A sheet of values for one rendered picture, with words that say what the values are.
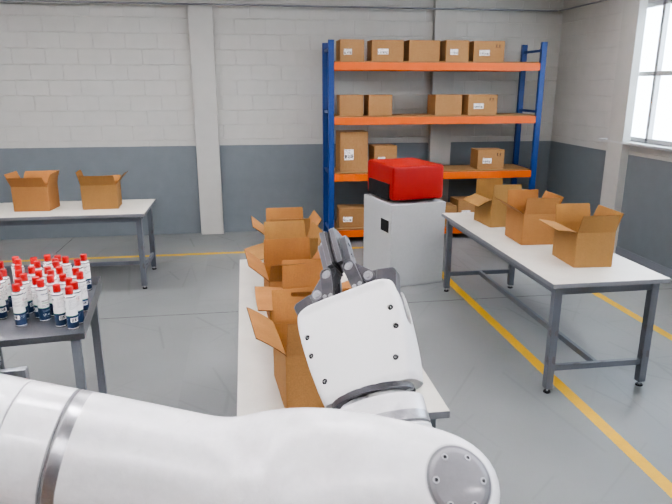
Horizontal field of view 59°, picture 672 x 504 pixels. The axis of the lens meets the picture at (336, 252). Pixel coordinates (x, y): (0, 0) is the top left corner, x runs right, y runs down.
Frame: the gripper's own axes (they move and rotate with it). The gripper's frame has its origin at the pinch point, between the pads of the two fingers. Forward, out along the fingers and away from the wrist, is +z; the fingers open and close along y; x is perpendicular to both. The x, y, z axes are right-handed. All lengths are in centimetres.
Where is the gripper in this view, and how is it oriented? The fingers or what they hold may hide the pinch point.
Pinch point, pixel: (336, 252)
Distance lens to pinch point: 60.0
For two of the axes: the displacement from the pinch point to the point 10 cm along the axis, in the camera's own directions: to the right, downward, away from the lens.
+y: 9.1, -3.6, -2.3
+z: -2.2, -8.5, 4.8
